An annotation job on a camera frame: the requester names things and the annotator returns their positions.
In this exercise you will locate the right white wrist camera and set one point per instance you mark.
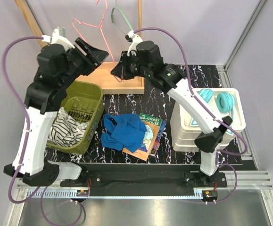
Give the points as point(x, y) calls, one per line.
point(134, 39)

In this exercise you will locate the white drawer storage box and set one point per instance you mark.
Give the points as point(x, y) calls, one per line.
point(185, 129)

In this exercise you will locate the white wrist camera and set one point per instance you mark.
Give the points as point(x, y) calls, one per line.
point(134, 39)
point(58, 37)

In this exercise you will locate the wooden clothes rack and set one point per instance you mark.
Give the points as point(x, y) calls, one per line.
point(102, 77)

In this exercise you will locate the orange Othello book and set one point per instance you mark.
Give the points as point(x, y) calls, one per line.
point(147, 144)

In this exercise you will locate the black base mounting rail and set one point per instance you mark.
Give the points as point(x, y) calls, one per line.
point(139, 184)

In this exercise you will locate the striped black white tank top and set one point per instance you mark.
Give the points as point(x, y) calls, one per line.
point(65, 130)

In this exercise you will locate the blue tank top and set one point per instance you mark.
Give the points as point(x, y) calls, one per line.
point(123, 131)

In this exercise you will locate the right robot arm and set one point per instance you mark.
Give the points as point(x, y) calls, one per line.
point(144, 60)

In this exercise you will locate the olive green plastic basket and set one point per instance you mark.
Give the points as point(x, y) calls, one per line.
point(84, 103)

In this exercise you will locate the teal cat ear headphones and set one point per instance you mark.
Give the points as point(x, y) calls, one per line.
point(225, 101)

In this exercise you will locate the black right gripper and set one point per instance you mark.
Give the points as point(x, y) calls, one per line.
point(120, 70)

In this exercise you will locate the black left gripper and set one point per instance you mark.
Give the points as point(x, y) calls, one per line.
point(95, 56)

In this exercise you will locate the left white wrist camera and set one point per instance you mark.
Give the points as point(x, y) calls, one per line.
point(58, 37)

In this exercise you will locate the mint green clothes hanger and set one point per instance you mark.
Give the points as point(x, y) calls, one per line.
point(115, 21)

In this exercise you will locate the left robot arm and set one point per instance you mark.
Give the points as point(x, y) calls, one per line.
point(60, 64)

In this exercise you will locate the blue storey treehouse book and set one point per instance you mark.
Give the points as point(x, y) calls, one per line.
point(156, 121)

